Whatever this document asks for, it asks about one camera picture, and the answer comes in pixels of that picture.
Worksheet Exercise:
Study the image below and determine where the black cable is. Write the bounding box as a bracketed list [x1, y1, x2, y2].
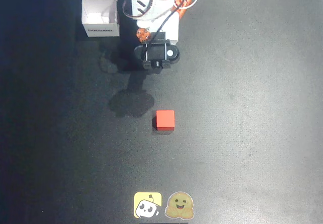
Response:
[150, 0, 196, 40]

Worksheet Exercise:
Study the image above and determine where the red cube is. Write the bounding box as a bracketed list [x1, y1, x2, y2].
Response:
[152, 109, 176, 132]

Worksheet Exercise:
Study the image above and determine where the white cardboard box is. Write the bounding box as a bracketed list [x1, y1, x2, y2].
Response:
[81, 0, 121, 38]

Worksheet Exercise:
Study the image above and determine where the yellow robot face sticker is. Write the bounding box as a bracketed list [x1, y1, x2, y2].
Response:
[133, 191, 163, 219]

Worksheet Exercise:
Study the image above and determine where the hugging face emoji sticker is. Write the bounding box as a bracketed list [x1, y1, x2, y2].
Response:
[164, 191, 195, 220]

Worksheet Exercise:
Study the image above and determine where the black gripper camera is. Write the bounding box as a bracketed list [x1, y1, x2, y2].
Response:
[133, 31, 182, 74]

